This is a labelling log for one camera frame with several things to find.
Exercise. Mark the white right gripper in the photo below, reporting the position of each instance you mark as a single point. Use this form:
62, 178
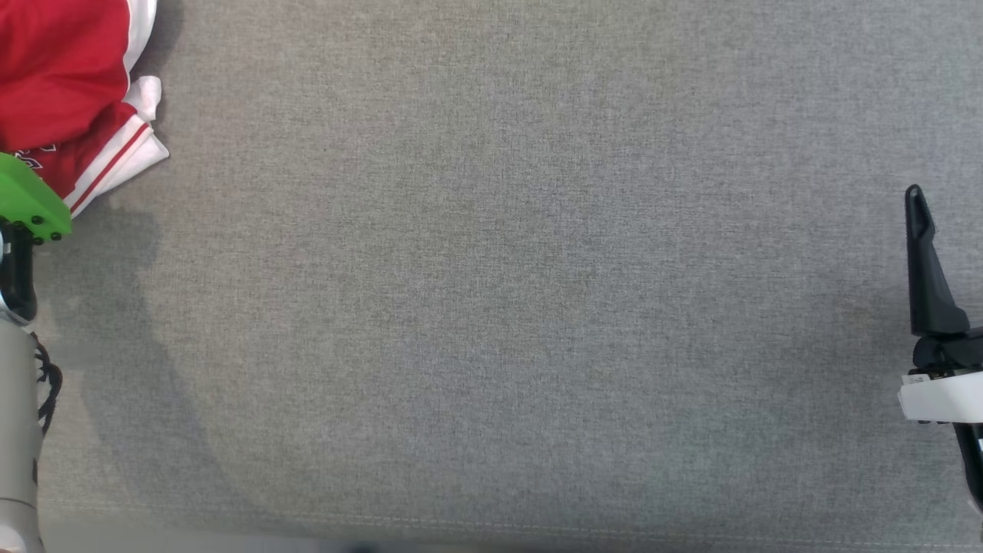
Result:
944, 399

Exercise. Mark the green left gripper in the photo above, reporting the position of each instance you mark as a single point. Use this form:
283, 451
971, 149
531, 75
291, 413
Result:
27, 196

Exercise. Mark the red and white garment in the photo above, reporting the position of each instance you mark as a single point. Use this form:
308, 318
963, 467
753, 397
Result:
61, 77

